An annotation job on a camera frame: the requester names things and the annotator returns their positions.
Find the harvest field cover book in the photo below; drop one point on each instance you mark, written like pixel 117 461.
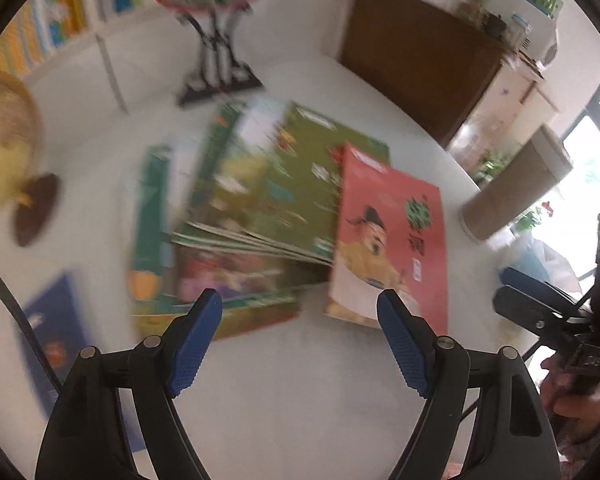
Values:
pixel 250 310

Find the red flowered plant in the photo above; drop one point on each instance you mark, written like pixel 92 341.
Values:
pixel 530 217

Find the person's right forearm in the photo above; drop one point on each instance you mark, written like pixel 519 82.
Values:
pixel 587 442

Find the person's right hand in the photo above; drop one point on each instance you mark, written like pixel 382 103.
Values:
pixel 580 405

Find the teal green cover book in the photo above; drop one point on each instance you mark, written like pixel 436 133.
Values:
pixel 152 210

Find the small green plant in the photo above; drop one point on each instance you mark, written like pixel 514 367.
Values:
pixel 492 165

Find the white bookshelf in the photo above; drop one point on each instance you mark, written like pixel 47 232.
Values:
pixel 112 60

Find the pile of green picture books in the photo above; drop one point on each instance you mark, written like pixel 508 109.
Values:
pixel 290 170

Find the red cover book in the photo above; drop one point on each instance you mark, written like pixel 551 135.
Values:
pixel 380 200

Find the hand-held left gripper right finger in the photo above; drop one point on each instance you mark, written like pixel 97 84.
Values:
pixel 405 355

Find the blue cover book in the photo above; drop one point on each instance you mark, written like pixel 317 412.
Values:
pixel 55 325

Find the beige side cabinet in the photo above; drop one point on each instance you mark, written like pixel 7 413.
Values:
pixel 510 100

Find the antique yellow globe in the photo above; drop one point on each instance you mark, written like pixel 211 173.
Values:
pixel 0 150

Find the brown wooden cabinet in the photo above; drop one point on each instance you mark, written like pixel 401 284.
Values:
pixel 420 50

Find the black fan stand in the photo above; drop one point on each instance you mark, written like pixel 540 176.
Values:
pixel 215 85

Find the white appliance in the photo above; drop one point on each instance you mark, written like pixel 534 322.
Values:
pixel 540 40

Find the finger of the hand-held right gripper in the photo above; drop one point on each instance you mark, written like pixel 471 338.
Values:
pixel 540 312
pixel 535 287

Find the row of orange spine books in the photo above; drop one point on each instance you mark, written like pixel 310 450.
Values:
pixel 40 15

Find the window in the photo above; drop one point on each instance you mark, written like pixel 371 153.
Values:
pixel 595 150

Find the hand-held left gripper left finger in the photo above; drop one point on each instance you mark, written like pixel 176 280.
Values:
pixel 195 350

